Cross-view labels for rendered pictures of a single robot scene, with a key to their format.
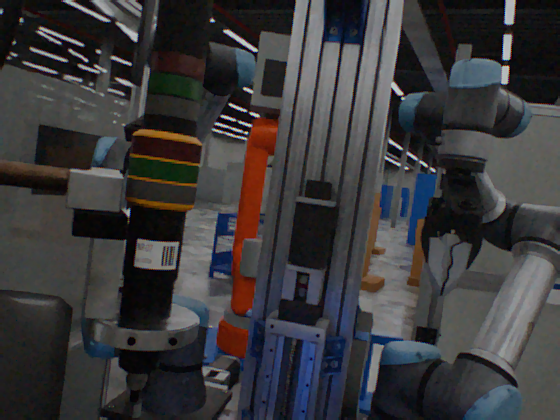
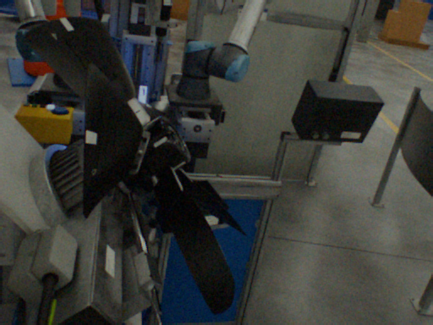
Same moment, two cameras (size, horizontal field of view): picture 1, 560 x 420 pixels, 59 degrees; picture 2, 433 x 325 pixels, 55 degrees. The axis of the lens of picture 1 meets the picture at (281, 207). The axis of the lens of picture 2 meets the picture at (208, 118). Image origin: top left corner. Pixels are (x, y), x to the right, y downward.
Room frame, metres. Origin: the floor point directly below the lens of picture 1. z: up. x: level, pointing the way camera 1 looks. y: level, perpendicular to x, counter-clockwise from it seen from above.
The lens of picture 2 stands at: (-0.57, 0.34, 1.62)
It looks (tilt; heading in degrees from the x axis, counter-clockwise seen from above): 22 degrees down; 335
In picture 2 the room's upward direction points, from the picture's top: 10 degrees clockwise
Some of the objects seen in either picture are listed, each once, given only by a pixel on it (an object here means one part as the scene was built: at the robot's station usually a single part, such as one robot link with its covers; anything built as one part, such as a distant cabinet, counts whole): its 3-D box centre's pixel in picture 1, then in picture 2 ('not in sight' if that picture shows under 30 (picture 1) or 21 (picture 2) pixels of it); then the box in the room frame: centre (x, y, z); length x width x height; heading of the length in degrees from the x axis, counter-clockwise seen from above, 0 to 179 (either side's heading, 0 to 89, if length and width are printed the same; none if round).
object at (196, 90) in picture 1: (174, 89); not in sight; (0.32, 0.08, 1.61); 0.03 x 0.03 x 0.01
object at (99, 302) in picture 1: (136, 256); (161, 1); (0.31, 0.09, 1.50); 0.09 x 0.07 x 0.10; 114
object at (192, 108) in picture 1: (172, 109); not in sight; (0.32, 0.08, 1.59); 0.03 x 0.03 x 0.01
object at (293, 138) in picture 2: not in sight; (311, 139); (0.55, -0.61, 1.04); 0.24 x 0.03 x 0.03; 79
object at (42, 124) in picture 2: not in sight; (45, 125); (0.73, 0.30, 1.02); 0.16 x 0.10 x 0.11; 79
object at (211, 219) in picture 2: not in sight; (186, 205); (0.48, -0.13, 0.85); 0.22 x 0.17 x 0.07; 94
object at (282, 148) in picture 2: not in sight; (281, 156); (0.57, -0.51, 0.96); 0.03 x 0.03 x 0.20; 79
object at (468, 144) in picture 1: (461, 148); not in sight; (0.78, -0.27, 1.65); 0.08 x 0.08 x 0.05
